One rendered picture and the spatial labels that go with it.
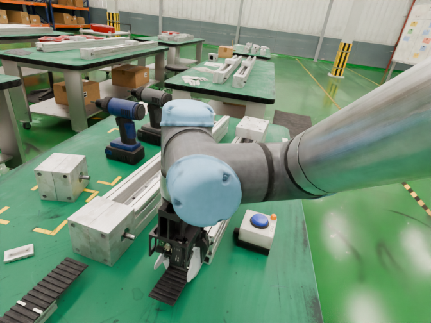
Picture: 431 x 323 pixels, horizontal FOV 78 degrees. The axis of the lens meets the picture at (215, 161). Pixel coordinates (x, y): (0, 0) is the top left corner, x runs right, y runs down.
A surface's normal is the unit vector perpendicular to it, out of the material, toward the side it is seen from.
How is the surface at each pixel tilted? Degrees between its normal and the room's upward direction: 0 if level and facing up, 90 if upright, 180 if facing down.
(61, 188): 90
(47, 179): 90
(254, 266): 0
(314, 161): 107
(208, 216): 90
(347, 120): 73
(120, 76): 89
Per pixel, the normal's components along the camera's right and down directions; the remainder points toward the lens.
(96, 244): -0.32, 0.41
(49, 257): 0.11, -0.88
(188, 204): 0.24, 0.48
